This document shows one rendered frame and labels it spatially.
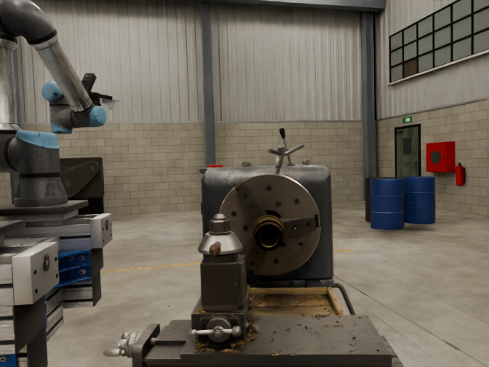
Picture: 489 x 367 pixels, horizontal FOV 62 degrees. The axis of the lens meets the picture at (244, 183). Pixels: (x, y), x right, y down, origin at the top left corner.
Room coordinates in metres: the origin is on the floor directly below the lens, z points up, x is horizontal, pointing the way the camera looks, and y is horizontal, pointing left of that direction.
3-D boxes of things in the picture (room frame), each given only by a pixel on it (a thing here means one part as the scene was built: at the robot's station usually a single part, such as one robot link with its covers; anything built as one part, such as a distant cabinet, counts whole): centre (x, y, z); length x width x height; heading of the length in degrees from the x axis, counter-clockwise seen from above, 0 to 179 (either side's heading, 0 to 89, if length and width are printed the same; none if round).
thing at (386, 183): (7.39, -2.60, 0.44); 0.59 x 0.59 x 0.88
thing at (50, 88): (1.56, 0.69, 1.56); 0.11 x 0.08 x 0.09; 164
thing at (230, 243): (0.71, 0.05, 1.13); 0.08 x 0.08 x 0.03
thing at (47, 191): (1.27, 0.64, 1.21); 0.15 x 0.15 x 0.10
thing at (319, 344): (0.71, -0.02, 0.95); 0.43 x 0.17 x 0.05; 86
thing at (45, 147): (1.27, 0.65, 1.33); 0.13 x 0.12 x 0.14; 74
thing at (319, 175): (1.67, -0.08, 1.06); 0.59 x 0.48 x 0.39; 176
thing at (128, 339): (0.73, 0.23, 0.95); 0.07 x 0.04 x 0.04; 86
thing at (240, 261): (0.72, 0.04, 1.07); 0.07 x 0.07 x 0.10; 86
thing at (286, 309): (1.02, -0.06, 0.89); 0.36 x 0.30 x 0.04; 86
